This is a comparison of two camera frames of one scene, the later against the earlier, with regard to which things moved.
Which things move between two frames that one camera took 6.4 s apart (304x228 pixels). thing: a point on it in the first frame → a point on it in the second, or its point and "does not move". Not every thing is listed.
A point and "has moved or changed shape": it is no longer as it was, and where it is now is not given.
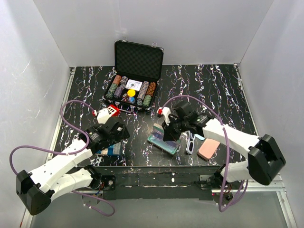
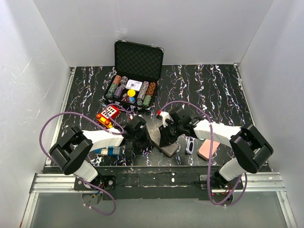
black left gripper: x=123 y=135 → x=147 y=141
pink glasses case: x=208 y=148 does not move
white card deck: x=134 y=84 does not move
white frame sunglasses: x=190 y=147 does not move
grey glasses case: x=156 y=138 has moved or changed shape
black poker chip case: x=137 y=70 does not move
